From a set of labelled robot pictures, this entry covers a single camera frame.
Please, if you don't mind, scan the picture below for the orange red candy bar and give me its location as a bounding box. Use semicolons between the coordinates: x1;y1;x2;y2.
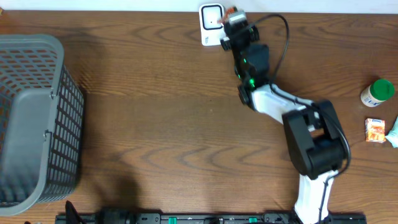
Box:
217;6;238;24

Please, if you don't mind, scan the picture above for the green lid jar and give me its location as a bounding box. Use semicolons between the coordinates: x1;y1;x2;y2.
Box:
360;79;395;108

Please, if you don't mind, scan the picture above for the small orange snack packet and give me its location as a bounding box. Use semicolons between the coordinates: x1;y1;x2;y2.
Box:
364;118;386;143

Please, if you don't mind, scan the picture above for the teal white wipes packet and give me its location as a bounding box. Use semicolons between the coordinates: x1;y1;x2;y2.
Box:
386;118;398;148

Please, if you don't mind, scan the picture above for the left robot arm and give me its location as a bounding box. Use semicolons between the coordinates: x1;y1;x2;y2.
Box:
55;200;136;224

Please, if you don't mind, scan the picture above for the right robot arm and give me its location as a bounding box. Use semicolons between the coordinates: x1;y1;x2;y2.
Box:
221;21;351;223

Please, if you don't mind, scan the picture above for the white barcode scanner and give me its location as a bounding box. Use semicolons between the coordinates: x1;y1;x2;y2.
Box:
199;3;225;47

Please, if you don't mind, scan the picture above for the grey plastic mesh basket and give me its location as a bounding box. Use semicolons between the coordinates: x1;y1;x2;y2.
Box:
1;34;84;217

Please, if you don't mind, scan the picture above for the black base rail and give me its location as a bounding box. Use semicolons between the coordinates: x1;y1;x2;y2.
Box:
55;212;368;224

